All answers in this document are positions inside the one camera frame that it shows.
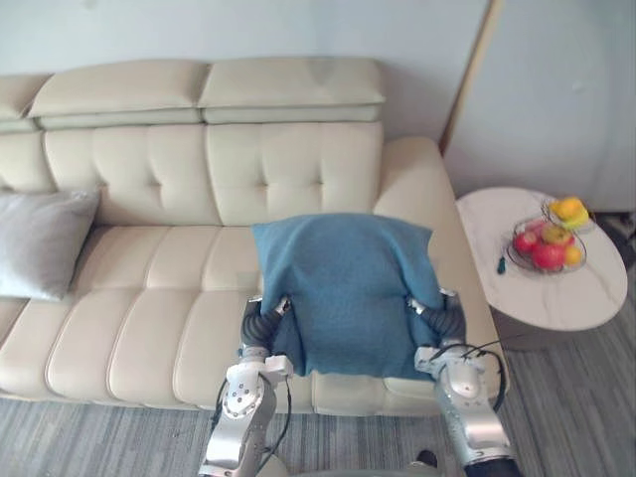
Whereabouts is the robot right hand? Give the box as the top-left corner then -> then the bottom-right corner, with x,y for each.
405,287 -> 469,348

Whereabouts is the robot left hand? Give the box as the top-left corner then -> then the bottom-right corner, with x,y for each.
239,294 -> 292,350

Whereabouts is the teal blue square cushion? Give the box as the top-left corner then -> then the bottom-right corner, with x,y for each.
250,211 -> 446,383

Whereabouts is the light grey square cushion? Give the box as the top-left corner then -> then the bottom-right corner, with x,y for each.
0,188 -> 103,303

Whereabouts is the beige tufted leather sofa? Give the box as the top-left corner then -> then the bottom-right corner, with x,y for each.
0,58 -> 511,416

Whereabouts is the white marble oval side table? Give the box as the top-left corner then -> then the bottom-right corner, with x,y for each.
455,187 -> 629,350

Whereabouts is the small red apple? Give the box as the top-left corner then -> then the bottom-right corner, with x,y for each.
513,231 -> 541,255

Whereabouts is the large red apple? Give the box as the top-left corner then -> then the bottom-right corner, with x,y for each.
532,242 -> 566,272

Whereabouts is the yellow-red apple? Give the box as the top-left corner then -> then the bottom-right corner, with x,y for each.
541,224 -> 572,246

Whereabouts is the yellow orange fruit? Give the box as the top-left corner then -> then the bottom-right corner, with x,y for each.
550,196 -> 591,231

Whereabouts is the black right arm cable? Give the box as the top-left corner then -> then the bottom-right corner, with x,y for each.
430,339 -> 512,414

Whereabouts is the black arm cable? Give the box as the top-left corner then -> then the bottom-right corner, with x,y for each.
430,339 -> 512,414
211,375 -> 295,477

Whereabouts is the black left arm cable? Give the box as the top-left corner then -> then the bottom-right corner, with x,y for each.
211,375 -> 295,477

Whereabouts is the two-tier wire fruit basket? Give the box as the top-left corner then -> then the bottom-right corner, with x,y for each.
505,196 -> 597,274

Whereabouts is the wooden wall trim strip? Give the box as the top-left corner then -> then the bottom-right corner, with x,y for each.
436,0 -> 508,153

